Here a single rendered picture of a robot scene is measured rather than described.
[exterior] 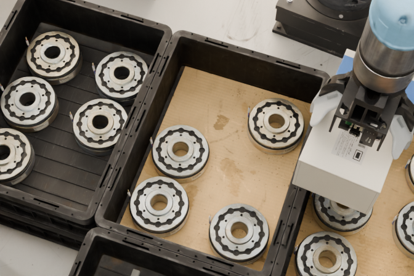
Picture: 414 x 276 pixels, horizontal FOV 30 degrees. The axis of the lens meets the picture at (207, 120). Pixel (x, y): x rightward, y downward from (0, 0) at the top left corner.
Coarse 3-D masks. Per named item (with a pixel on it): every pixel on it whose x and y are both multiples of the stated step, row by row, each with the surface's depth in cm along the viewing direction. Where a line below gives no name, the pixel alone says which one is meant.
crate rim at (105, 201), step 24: (168, 48) 140; (240, 48) 140; (312, 72) 138; (144, 120) 133; (120, 168) 131; (288, 192) 127; (96, 216) 125; (288, 216) 126; (144, 240) 124; (216, 264) 122; (264, 264) 122
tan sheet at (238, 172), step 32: (192, 96) 147; (224, 96) 147; (256, 96) 147; (160, 128) 144; (224, 128) 144; (224, 160) 141; (256, 160) 141; (288, 160) 141; (192, 192) 138; (224, 192) 138; (256, 192) 138; (128, 224) 135; (192, 224) 135
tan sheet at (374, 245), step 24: (384, 192) 138; (408, 192) 138; (312, 216) 136; (384, 216) 136; (360, 240) 134; (384, 240) 134; (288, 264) 132; (360, 264) 132; (384, 264) 132; (408, 264) 132
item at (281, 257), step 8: (304, 192) 127; (296, 200) 127; (296, 208) 126; (296, 216) 126; (288, 224) 125; (288, 232) 124; (288, 240) 125; (280, 248) 123; (288, 248) 123; (280, 256) 123; (280, 264) 122; (272, 272) 121; (280, 272) 121
